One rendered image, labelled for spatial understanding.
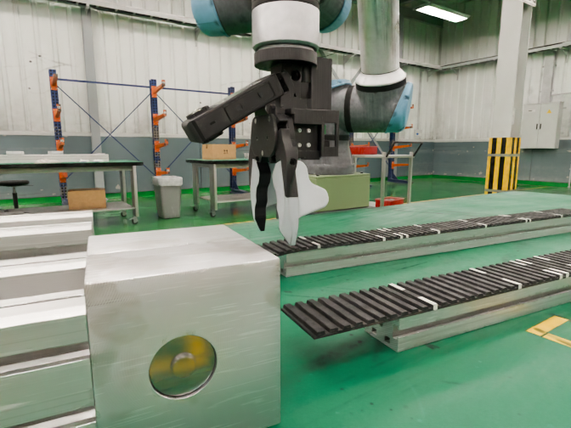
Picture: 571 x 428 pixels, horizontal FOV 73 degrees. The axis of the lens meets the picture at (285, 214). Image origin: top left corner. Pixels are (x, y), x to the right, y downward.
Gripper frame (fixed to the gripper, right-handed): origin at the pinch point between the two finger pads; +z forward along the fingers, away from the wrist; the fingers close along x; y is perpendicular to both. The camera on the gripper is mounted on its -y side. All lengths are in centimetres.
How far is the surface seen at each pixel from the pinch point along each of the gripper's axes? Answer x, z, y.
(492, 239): -2.0, 4.6, 37.5
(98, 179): 740, 46, -17
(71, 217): 2.3, -2.7, -20.6
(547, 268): -19.8, 2.1, 20.9
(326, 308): -18.6, 2.0, -3.6
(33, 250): -3.8, -1.1, -23.3
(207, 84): 789, -143, 204
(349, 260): -2.0, 4.6, 10.2
